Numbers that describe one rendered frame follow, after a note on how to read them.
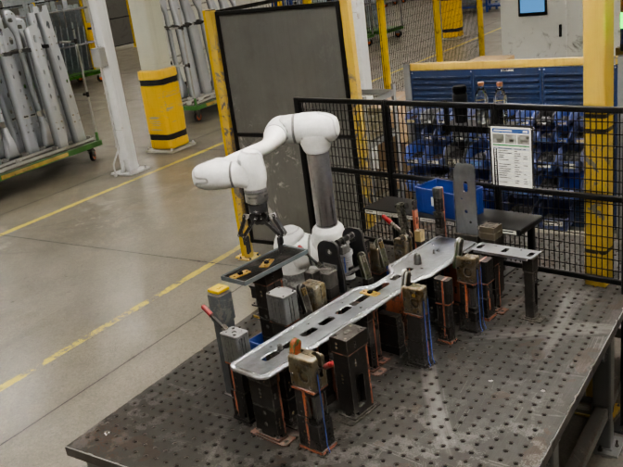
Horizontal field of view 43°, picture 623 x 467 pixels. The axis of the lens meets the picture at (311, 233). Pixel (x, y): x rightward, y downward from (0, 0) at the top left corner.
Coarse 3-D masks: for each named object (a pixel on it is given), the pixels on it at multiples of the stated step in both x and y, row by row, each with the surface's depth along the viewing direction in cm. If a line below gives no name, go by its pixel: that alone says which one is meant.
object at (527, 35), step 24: (504, 0) 949; (528, 0) 932; (552, 0) 920; (576, 0) 906; (504, 24) 959; (528, 24) 944; (552, 24) 930; (576, 24) 915; (504, 48) 970; (528, 48) 954; (552, 48) 939; (576, 48) 925
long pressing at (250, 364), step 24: (432, 240) 364; (408, 264) 341; (432, 264) 338; (360, 288) 323; (384, 288) 320; (312, 312) 306; (336, 312) 305; (360, 312) 302; (288, 336) 290; (312, 336) 288; (240, 360) 277; (264, 360) 275
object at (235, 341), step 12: (228, 336) 284; (240, 336) 283; (228, 348) 286; (240, 348) 284; (228, 360) 289; (240, 384) 290; (240, 396) 291; (240, 408) 294; (252, 408) 294; (240, 420) 296; (252, 420) 294
